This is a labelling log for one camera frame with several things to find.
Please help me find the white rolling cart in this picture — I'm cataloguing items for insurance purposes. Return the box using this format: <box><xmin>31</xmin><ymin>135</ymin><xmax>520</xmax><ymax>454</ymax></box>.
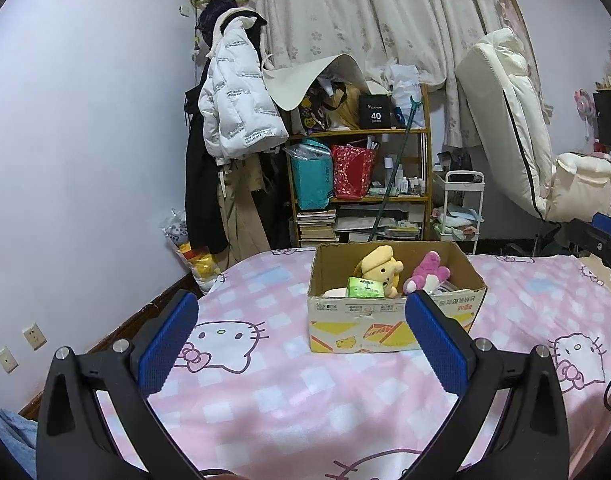
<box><xmin>432</xmin><ymin>170</ymin><xmax>485</xmax><ymax>256</ymax></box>

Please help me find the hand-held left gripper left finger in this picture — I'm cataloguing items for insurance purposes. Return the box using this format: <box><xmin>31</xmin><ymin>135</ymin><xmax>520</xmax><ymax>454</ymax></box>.
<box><xmin>36</xmin><ymin>290</ymin><xmax>201</xmax><ymax>480</ymax></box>

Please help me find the cardboard box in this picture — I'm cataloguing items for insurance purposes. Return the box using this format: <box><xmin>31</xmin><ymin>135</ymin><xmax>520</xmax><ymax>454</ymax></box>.
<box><xmin>307</xmin><ymin>241</ymin><xmax>487</xmax><ymax>353</ymax></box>

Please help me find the beige coat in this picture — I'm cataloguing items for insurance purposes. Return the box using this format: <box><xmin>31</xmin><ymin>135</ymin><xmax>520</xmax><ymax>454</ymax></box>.
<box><xmin>218</xmin><ymin>152</ymin><xmax>271</xmax><ymax>266</ymax></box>

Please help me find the small pink fan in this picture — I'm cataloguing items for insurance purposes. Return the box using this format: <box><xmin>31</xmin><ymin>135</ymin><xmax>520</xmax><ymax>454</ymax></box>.
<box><xmin>574</xmin><ymin>89</ymin><xmax>597</xmax><ymax>141</ymax></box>

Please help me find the pile of papers and magazines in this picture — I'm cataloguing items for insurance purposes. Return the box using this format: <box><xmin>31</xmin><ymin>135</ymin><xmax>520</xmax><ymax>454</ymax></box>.
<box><xmin>335</xmin><ymin>205</ymin><xmax>423</xmax><ymax>243</ymax></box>

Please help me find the floral curtain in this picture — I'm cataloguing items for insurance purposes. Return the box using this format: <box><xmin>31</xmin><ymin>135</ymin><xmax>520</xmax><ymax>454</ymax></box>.
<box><xmin>246</xmin><ymin>0</ymin><xmax>541</xmax><ymax>148</ymax></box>

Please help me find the white puffer jacket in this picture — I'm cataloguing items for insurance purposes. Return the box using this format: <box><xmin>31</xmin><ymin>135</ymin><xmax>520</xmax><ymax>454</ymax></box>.
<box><xmin>198</xmin><ymin>7</ymin><xmax>290</xmax><ymax>161</ymax></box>

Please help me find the cream padded lounge chair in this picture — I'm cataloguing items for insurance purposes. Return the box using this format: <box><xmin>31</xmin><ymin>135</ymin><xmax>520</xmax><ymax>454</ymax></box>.
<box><xmin>455</xmin><ymin>29</ymin><xmax>611</xmax><ymax>223</ymax></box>

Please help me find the wooden shelf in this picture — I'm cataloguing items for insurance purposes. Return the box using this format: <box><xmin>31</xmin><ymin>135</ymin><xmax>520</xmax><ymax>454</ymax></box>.
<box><xmin>286</xmin><ymin>82</ymin><xmax>432</xmax><ymax>251</ymax></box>

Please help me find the pink plush toy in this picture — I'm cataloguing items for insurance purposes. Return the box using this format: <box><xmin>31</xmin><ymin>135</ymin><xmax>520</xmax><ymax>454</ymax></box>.
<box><xmin>403</xmin><ymin>251</ymin><xmax>452</xmax><ymax>295</ymax></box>

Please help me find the plastic bag of toys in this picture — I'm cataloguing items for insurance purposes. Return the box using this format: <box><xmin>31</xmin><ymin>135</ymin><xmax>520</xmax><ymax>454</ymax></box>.
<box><xmin>160</xmin><ymin>209</ymin><xmax>221</xmax><ymax>293</ymax></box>

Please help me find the black box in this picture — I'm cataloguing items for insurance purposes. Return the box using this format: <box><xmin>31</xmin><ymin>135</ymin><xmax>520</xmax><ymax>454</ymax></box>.
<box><xmin>358</xmin><ymin>94</ymin><xmax>390</xmax><ymax>130</ymax></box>

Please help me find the wooden bed frame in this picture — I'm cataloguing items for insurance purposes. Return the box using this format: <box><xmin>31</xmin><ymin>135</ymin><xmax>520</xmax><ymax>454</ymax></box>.
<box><xmin>18</xmin><ymin>272</ymin><xmax>201</xmax><ymax>421</ymax></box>

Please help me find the yellow bag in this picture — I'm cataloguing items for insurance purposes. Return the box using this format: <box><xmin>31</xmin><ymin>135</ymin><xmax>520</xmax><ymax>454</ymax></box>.
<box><xmin>325</xmin><ymin>82</ymin><xmax>361</xmax><ymax>131</ymax></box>

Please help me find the cream floppy sheet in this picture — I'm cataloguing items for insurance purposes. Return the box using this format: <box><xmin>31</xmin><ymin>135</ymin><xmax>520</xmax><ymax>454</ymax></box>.
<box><xmin>262</xmin><ymin>53</ymin><xmax>366</xmax><ymax>111</ymax></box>

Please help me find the black coat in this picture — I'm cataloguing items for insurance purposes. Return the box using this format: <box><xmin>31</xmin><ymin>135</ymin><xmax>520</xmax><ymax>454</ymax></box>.
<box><xmin>184</xmin><ymin>60</ymin><xmax>229</xmax><ymax>256</ymax></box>

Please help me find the black monitor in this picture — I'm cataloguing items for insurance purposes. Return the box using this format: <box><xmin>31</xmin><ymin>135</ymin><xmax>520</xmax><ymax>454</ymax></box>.
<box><xmin>593</xmin><ymin>91</ymin><xmax>611</xmax><ymax>153</ymax></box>

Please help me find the pink cartoon printed blanket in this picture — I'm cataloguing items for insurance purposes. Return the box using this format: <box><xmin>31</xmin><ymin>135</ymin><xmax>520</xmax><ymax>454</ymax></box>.
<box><xmin>93</xmin><ymin>247</ymin><xmax>611</xmax><ymax>480</ymax></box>

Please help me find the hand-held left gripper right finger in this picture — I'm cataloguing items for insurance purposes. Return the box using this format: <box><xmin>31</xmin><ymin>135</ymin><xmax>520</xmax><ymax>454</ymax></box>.
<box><xmin>403</xmin><ymin>290</ymin><xmax>570</xmax><ymax>480</ymax></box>

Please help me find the person's blue jeans leg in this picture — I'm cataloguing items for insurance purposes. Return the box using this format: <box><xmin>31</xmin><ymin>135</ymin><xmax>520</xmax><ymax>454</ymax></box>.
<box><xmin>0</xmin><ymin>402</ymin><xmax>39</xmax><ymax>480</ymax></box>

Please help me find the green pole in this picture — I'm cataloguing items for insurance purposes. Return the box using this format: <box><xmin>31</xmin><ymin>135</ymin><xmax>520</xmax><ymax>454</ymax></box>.
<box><xmin>368</xmin><ymin>95</ymin><xmax>422</xmax><ymax>246</ymax></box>

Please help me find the green tissue packet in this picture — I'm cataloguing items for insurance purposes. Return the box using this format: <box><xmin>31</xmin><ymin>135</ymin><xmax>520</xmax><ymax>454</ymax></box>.
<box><xmin>346</xmin><ymin>276</ymin><xmax>385</xmax><ymax>300</ymax></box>

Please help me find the black patterned bag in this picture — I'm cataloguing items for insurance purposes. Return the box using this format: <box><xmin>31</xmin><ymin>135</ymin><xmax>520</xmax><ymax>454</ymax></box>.
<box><xmin>300</xmin><ymin>87</ymin><xmax>331</xmax><ymax>136</ymax></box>

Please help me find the white plastic bag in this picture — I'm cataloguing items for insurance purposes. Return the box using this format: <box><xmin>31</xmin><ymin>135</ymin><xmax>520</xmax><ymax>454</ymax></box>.
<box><xmin>385</xmin><ymin>64</ymin><xmax>421</xmax><ymax>128</ymax></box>

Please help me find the stack of old books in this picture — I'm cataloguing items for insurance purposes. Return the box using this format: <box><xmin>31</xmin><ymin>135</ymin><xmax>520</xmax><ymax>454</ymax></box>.
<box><xmin>296</xmin><ymin>209</ymin><xmax>337</xmax><ymax>250</ymax></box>

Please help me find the red gift bag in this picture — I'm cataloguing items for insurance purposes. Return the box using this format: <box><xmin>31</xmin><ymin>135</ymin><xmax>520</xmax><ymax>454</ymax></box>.
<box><xmin>331</xmin><ymin>144</ymin><xmax>377</xmax><ymax>199</ymax></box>

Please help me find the group of small bottles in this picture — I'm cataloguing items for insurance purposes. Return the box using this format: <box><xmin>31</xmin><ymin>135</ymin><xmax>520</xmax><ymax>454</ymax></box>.
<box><xmin>383</xmin><ymin>157</ymin><xmax>427</xmax><ymax>196</ymax></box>

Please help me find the teal bag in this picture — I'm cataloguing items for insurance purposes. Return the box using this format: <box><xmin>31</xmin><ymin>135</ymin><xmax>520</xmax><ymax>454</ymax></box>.
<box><xmin>290</xmin><ymin>142</ymin><xmax>333</xmax><ymax>211</ymax></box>

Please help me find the yellow plush toy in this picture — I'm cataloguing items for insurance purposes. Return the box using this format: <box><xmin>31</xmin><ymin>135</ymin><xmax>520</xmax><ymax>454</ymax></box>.
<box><xmin>354</xmin><ymin>245</ymin><xmax>405</xmax><ymax>297</ymax></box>

